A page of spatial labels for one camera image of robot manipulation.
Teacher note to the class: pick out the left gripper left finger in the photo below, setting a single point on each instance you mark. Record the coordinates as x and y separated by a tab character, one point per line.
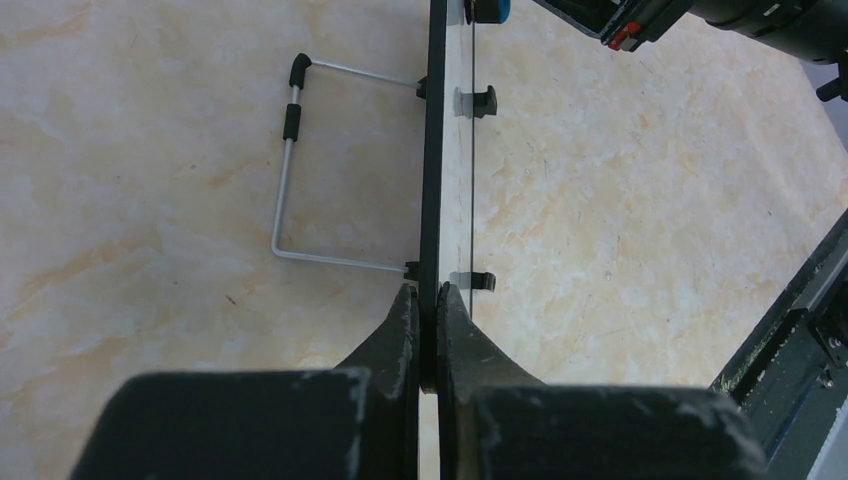
357	420

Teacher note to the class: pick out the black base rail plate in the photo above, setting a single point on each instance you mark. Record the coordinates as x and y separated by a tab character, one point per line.
789	376

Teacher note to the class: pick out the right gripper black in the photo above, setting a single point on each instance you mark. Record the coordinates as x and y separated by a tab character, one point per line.
811	30

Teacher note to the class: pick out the white whiteboard black frame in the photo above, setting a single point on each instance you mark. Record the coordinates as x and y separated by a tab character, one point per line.
452	106

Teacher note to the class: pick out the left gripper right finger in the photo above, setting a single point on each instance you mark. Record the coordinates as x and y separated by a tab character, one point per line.
497	421

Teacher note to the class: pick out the blue black whiteboard eraser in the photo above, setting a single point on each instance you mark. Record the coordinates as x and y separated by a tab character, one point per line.
487	11

